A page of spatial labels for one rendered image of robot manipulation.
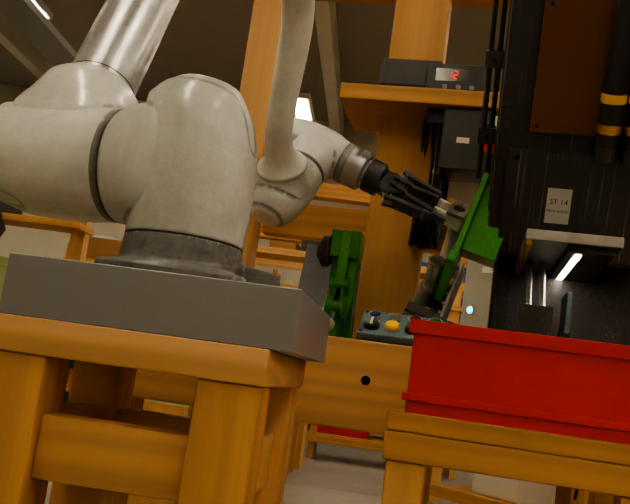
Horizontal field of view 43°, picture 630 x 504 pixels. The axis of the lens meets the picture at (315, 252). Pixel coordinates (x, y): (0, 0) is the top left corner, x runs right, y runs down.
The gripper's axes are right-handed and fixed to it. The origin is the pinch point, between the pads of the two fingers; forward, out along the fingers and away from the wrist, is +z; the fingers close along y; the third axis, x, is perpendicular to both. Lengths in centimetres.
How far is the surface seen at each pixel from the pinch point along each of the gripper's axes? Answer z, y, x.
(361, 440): -18, 393, 566
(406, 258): -6.2, 11.3, 24.8
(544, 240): 18.4, -23.5, -20.0
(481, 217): 6.5, -7.9, -8.2
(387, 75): -31.2, 33.8, -5.9
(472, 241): 7.1, -11.6, -4.6
